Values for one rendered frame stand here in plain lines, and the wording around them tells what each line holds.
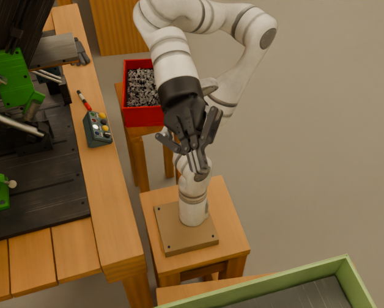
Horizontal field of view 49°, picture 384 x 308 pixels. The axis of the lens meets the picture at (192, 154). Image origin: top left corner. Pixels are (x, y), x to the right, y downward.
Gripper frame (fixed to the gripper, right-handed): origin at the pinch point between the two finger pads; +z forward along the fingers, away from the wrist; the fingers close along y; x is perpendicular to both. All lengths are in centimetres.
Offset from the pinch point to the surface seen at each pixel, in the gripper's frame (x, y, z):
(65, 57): 45, -66, -76
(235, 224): 77, -31, -2
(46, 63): 41, -72, -75
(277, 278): 66, -17, 19
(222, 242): 72, -35, 4
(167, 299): 61, -53, 17
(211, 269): 79, -45, 11
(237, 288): 58, -27, 19
